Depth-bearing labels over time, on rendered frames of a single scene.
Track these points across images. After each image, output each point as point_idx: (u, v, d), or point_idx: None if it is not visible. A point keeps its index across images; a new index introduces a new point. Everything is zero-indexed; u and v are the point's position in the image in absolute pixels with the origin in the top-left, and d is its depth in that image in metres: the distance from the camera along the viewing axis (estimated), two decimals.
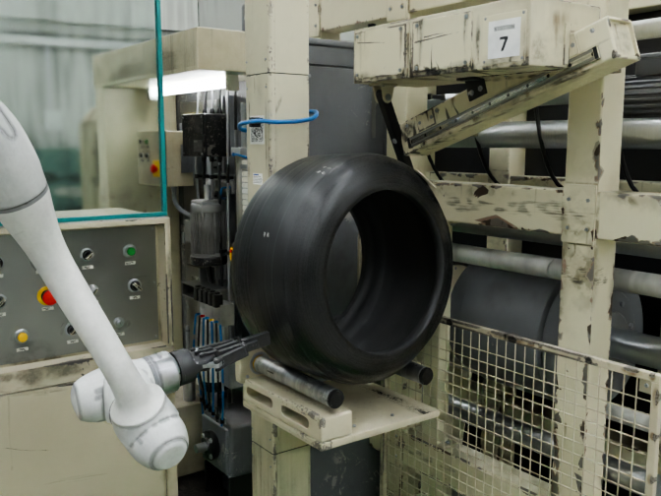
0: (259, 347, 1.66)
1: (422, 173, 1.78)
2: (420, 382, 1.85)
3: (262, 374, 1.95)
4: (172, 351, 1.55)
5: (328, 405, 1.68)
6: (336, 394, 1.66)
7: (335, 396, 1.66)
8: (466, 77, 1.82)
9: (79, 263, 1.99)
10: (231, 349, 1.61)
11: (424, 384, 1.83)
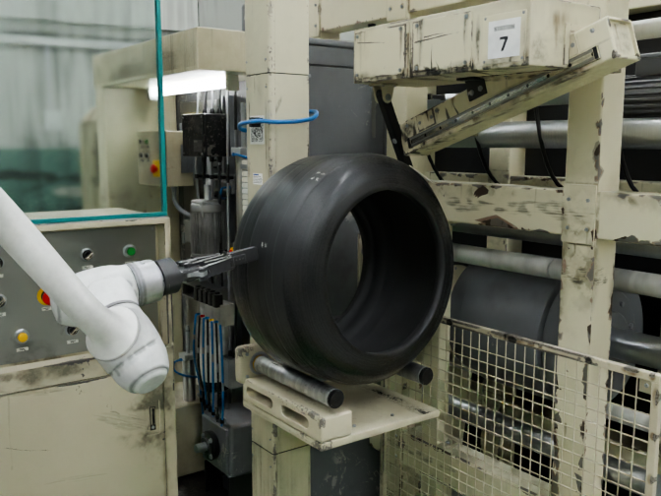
0: (246, 262, 1.62)
1: (417, 169, 1.77)
2: (414, 380, 1.84)
3: (262, 374, 1.95)
4: (155, 260, 1.51)
5: (323, 400, 1.67)
6: (340, 396, 1.67)
7: (339, 396, 1.67)
8: (466, 77, 1.82)
9: (79, 263, 1.99)
10: (217, 261, 1.56)
11: (420, 379, 1.82)
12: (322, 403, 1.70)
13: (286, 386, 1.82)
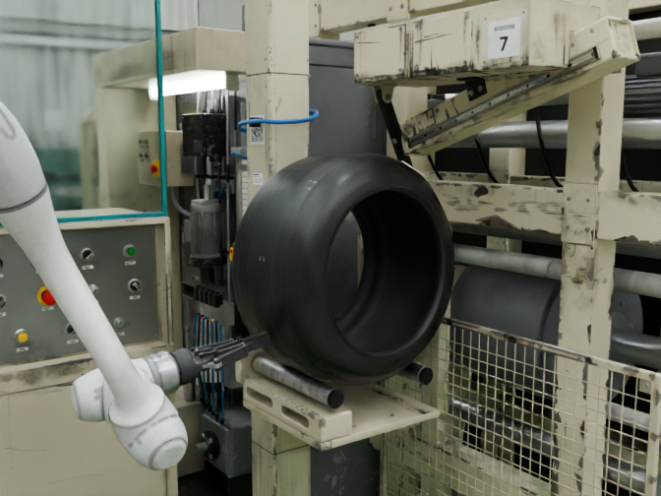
0: (259, 347, 1.66)
1: (410, 165, 1.74)
2: (415, 369, 1.84)
3: (262, 374, 1.95)
4: (172, 351, 1.55)
5: (328, 388, 1.68)
6: (339, 403, 1.67)
7: (339, 401, 1.67)
8: (466, 77, 1.82)
9: (79, 263, 1.99)
10: (231, 349, 1.61)
11: (424, 370, 1.82)
12: (317, 394, 1.69)
13: (283, 375, 1.81)
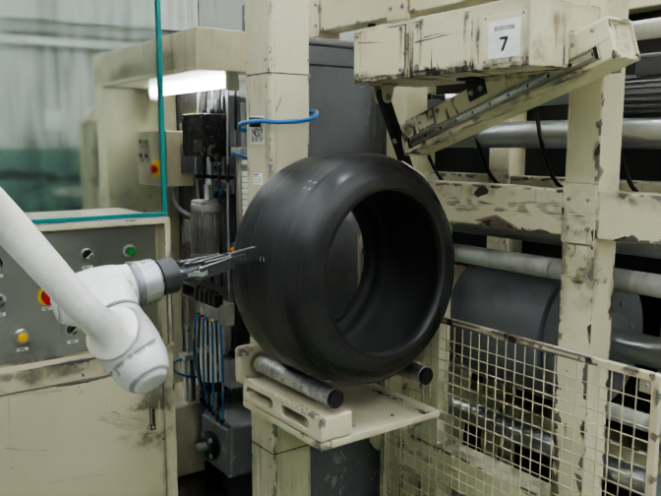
0: (246, 262, 1.62)
1: (410, 165, 1.74)
2: (415, 369, 1.84)
3: (262, 374, 1.95)
4: (156, 260, 1.51)
5: (329, 388, 1.68)
6: (339, 403, 1.67)
7: (339, 401, 1.67)
8: (466, 77, 1.82)
9: (79, 263, 1.99)
10: (217, 261, 1.56)
11: (424, 370, 1.82)
12: (317, 394, 1.69)
13: (283, 375, 1.81)
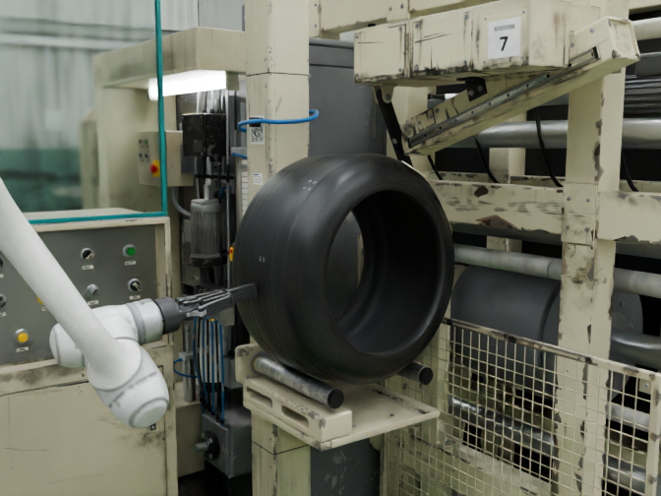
0: (245, 299, 1.63)
1: (410, 165, 1.74)
2: (415, 369, 1.84)
3: (262, 374, 1.95)
4: (155, 299, 1.52)
5: (328, 388, 1.68)
6: (339, 403, 1.67)
7: (339, 401, 1.67)
8: (466, 77, 1.82)
9: (79, 263, 1.99)
10: (216, 299, 1.57)
11: (424, 370, 1.82)
12: (317, 394, 1.69)
13: (283, 375, 1.81)
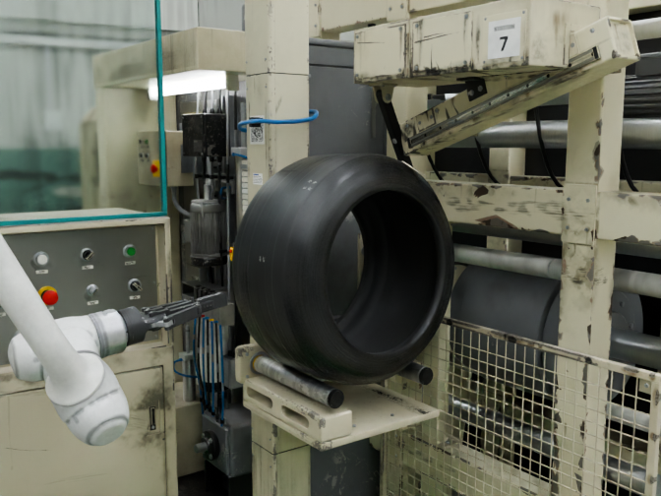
0: (214, 308, 1.59)
1: (410, 165, 1.74)
2: (415, 369, 1.84)
3: (262, 374, 1.95)
4: (120, 309, 1.47)
5: (328, 388, 1.68)
6: (339, 403, 1.67)
7: (339, 401, 1.67)
8: (466, 77, 1.82)
9: (79, 263, 1.99)
10: (184, 309, 1.53)
11: (424, 370, 1.82)
12: (317, 394, 1.69)
13: (283, 375, 1.81)
